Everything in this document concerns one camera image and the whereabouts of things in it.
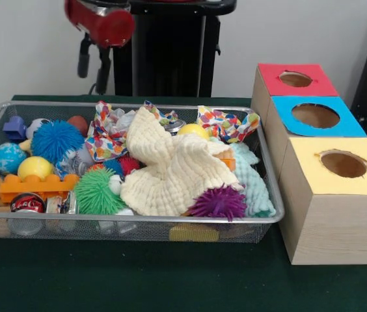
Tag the purple toy block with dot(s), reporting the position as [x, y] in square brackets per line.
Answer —
[15, 128]

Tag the globe print ball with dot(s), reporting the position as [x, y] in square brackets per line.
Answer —
[8, 158]

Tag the blue spiky rubber ball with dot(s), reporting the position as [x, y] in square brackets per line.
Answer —
[56, 139]

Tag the cream waffle cloth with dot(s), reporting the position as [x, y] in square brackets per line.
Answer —
[170, 182]

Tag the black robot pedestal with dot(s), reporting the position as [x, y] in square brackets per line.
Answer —
[170, 55]

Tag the light blue waffle cloth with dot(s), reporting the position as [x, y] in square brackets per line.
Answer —
[255, 182]

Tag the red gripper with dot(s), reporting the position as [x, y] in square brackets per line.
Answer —
[112, 29]

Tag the colourful polka dot cloth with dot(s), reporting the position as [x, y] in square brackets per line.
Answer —
[225, 125]

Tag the green spiky rubber ball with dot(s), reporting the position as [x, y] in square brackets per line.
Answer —
[95, 191]

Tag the purple spiky rubber ball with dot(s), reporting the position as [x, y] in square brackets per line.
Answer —
[217, 203]

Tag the wooden box with three holes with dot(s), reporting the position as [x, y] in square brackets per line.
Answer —
[333, 227]

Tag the yellow smiley ball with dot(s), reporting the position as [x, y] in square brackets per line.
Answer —
[193, 130]

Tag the long orange building brick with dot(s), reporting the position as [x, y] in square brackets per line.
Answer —
[34, 188]

